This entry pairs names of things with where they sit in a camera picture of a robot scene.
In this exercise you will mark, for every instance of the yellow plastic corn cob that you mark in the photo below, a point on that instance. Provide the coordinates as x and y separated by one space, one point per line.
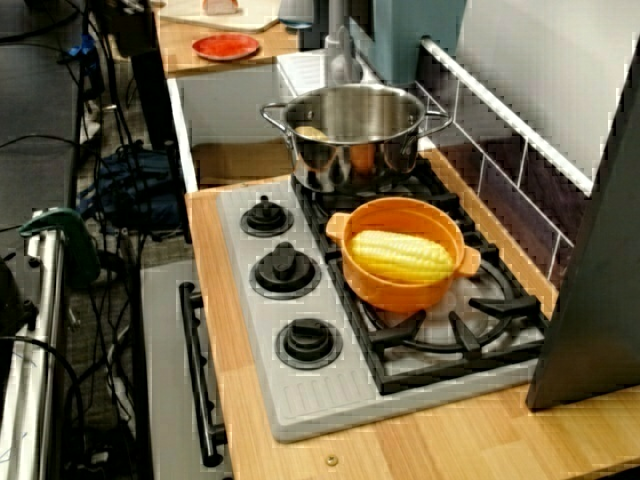
400 257

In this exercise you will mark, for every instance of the orange plastic pot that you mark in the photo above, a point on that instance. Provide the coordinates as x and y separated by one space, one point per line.
400 295

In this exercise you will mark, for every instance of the black stove knob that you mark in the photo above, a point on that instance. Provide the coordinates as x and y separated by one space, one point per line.
307 340
265 217
282 267

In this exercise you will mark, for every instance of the stainless steel pot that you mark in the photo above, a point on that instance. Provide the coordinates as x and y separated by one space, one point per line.
350 160

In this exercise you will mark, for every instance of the pale yellow food item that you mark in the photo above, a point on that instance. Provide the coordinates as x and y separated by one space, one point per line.
310 133

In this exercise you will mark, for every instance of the brown cardboard sheet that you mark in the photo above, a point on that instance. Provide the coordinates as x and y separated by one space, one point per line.
235 162

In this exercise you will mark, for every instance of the black burner grate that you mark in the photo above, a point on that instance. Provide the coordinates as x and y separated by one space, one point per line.
445 200
500 305

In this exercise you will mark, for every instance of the grey toy stove panel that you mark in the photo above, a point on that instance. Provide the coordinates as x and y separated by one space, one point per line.
320 400

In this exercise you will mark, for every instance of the white toy sink basin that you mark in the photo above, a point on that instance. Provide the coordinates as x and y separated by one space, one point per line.
225 105

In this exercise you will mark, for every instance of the blue backpack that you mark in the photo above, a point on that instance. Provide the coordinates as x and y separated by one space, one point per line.
140 185

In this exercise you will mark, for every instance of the toy oven door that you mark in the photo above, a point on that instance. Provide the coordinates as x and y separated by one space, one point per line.
165 350

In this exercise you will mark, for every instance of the dark tile backsplash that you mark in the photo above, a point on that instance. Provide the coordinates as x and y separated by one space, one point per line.
525 200

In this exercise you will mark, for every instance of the red plate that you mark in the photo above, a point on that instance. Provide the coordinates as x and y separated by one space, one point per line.
225 46

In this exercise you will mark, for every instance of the teal toy microwave box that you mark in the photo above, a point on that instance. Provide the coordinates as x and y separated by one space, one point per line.
410 40

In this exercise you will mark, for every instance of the brass counter screw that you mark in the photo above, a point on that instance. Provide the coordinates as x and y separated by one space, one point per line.
330 459

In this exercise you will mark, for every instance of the white cutting board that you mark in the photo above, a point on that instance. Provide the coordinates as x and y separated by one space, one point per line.
250 22

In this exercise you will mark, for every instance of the green clamp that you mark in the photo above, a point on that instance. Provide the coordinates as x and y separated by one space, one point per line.
75 235

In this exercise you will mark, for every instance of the black-edged slanted side panel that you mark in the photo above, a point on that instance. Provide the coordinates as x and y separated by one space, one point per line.
590 300

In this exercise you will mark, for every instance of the blue tape piece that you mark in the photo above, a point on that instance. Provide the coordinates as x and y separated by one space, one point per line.
82 46

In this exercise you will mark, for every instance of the black upright post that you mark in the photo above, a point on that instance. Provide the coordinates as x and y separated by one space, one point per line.
155 110

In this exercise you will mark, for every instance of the aluminium frame rail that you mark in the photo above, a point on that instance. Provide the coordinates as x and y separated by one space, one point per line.
35 350

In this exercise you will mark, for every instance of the black device on rail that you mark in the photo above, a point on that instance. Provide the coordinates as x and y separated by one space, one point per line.
12 300

